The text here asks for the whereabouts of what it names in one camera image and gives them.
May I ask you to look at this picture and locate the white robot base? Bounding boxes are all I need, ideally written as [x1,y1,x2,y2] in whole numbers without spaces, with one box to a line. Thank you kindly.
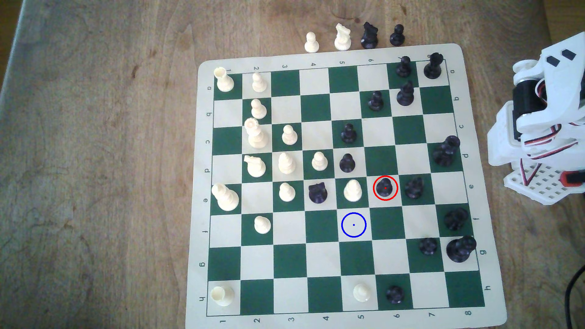
[487,101,549,167]

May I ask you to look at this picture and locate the white bishop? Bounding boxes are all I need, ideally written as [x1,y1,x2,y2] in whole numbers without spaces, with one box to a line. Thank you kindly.
[278,152,296,175]

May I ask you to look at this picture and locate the white knight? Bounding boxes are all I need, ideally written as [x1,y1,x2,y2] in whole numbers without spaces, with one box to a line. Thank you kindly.
[243,155,267,178]
[334,23,352,51]

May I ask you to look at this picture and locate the black knight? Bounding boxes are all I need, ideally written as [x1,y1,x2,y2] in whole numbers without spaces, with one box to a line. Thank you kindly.
[404,177,424,200]
[308,182,328,204]
[360,22,379,49]

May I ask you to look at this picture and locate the white queen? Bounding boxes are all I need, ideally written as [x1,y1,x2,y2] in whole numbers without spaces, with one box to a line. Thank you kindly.
[244,117,269,149]

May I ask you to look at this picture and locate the white pawn e5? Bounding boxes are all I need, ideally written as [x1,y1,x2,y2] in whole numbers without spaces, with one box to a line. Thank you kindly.
[343,179,363,203]

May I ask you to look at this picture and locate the white king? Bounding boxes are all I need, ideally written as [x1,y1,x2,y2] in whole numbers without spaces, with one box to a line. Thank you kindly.
[211,183,240,212]

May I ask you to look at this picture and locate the green and cream chessboard mat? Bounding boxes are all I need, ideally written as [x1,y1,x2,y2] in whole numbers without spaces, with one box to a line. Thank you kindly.
[185,43,508,329]

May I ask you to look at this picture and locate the white rook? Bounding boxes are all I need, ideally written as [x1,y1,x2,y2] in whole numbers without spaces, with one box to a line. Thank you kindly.
[210,286,235,307]
[214,67,235,92]

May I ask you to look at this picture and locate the black bishop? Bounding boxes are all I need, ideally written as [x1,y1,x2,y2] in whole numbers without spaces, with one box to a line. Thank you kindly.
[397,81,415,106]
[444,208,470,231]

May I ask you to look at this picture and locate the black queen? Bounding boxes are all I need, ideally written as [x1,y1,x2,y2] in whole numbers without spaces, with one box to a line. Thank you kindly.
[432,135,461,167]

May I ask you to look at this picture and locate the black rook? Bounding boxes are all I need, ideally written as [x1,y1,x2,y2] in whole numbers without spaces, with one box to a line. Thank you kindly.
[424,52,444,79]

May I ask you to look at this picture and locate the black king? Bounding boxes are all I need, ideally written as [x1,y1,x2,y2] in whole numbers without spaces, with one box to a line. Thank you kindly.
[446,235,477,263]

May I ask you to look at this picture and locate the red and black clamp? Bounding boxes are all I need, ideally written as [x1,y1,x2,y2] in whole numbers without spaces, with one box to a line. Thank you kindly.
[561,170,585,187]

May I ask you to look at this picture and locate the red white black servo wires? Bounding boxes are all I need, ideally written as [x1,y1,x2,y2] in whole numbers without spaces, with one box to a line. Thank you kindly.
[520,78,585,187]

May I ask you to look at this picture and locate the white perforated base plate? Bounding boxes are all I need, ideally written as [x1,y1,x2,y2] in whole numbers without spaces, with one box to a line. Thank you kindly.
[504,160,585,205]

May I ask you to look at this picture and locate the black power cable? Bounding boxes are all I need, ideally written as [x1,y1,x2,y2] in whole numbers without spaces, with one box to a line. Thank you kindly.
[565,265,585,329]

